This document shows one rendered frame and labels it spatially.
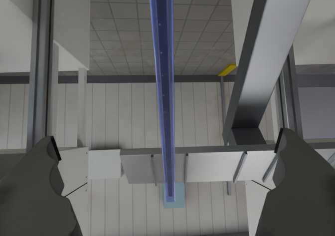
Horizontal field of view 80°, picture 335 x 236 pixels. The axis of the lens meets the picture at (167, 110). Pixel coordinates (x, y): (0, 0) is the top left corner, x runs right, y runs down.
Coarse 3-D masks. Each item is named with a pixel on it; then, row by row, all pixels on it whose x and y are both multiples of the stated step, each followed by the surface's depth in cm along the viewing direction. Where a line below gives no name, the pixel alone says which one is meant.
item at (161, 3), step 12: (156, 0) 12; (168, 0) 12; (156, 12) 12; (168, 12) 12; (156, 24) 13; (168, 24) 13; (156, 36) 13; (168, 36) 13; (156, 48) 14; (168, 48) 14; (156, 60) 14; (168, 60) 14; (156, 72) 15; (168, 72) 15; (168, 84) 16; (168, 96) 16; (168, 108) 17; (168, 120) 18; (168, 132) 19; (168, 144) 21; (168, 156) 22; (168, 168) 24; (168, 180) 26; (168, 192) 28
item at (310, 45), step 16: (240, 0) 96; (320, 0) 53; (240, 16) 96; (304, 16) 60; (320, 16) 61; (240, 32) 97; (304, 32) 70; (320, 32) 70; (240, 48) 97; (304, 48) 84; (320, 48) 84
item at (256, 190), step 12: (276, 96) 71; (276, 108) 70; (276, 120) 70; (276, 132) 70; (252, 180) 88; (252, 192) 89; (264, 192) 78; (252, 204) 89; (252, 216) 90; (252, 228) 90
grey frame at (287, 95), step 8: (288, 56) 58; (288, 64) 58; (288, 72) 58; (280, 80) 58; (288, 80) 57; (296, 80) 57; (280, 88) 59; (288, 88) 57; (296, 88) 57; (280, 96) 59; (288, 96) 56; (296, 96) 56; (280, 104) 59; (288, 104) 56; (296, 104) 56; (280, 112) 59; (288, 112) 56; (296, 112) 56; (280, 120) 59; (288, 120) 56; (296, 120) 56; (296, 128) 56
